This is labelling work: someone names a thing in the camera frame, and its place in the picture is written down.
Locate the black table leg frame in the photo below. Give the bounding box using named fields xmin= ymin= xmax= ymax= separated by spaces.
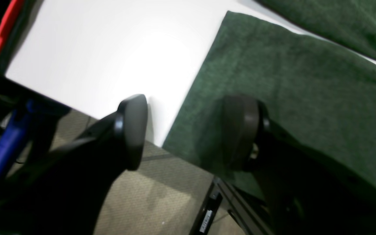
xmin=189 ymin=177 xmax=275 ymax=235

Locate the dark green long-sleeve shirt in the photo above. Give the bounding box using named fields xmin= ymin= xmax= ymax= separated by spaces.
xmin=162 ymin=0 xmax=376 ymax=199

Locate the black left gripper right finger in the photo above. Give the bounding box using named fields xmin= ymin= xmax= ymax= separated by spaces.
xmin=222 ymin=95 xmax=270 ymax=171

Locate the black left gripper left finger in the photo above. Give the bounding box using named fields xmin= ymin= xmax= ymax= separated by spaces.
xmin=74 ymin=94 xmax=148 ymax=171

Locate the blue handled tool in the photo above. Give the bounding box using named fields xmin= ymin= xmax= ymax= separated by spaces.
xmin=0 ymin=100 xmax=36 ymax=180

